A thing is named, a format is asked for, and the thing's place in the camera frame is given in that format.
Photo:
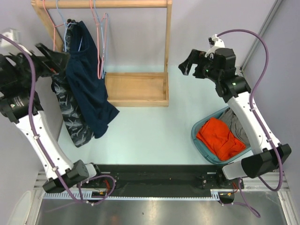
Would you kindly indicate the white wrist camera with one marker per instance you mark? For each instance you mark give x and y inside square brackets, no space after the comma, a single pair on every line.
[11,34]
[215,43]

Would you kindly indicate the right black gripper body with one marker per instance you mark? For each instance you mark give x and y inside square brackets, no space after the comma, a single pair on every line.
[211,72]

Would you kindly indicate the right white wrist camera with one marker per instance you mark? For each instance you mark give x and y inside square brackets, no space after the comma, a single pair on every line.
[215,43]

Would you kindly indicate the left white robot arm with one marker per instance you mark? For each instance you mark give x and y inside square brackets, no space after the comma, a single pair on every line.
[23,108]

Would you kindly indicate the wooden clothes rack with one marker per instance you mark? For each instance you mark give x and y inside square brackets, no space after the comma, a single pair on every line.
[140,89]

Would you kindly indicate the aluminium frame post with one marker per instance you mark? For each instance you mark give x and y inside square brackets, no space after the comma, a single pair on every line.
[268,20]

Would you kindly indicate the navy blue shorts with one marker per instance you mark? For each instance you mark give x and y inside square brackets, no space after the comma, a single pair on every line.
[82,75]

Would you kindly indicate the teal plastic basket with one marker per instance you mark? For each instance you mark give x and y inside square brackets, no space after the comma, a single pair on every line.
[202,147]

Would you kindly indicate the dark leaf-pattern shorts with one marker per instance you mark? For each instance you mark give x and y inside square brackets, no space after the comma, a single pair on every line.
[78,130]

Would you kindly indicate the pink hanger holding patterned shorts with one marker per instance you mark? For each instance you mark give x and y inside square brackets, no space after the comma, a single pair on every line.
[58,41]

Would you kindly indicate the orange shorts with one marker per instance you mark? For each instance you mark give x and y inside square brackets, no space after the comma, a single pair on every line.
[220,141]

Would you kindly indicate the grey shorts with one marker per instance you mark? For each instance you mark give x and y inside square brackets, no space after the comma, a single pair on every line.
[234,125]

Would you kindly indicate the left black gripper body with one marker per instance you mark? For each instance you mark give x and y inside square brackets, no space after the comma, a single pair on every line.
[41,68]

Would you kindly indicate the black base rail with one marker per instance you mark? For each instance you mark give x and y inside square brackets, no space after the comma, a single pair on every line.
[164,181]

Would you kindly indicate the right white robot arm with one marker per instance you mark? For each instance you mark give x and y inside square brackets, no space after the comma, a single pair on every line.
[268,152]

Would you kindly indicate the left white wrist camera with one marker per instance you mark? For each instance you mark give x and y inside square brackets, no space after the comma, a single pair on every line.
[11,34]

